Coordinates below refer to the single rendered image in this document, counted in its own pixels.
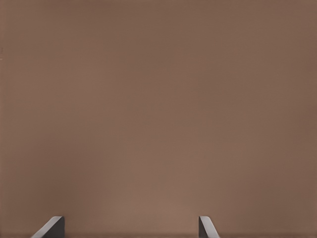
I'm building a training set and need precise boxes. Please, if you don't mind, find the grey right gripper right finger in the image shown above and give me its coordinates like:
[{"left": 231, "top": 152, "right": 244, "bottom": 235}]
[{"left": 198, "top": 215, "right": 220, "bottom": 238}]

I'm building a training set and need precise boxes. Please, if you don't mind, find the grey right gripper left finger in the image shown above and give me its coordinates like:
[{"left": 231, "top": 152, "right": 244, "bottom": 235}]
[{"left": 30, "top": 216, "right": 65, "bottom": 238}]

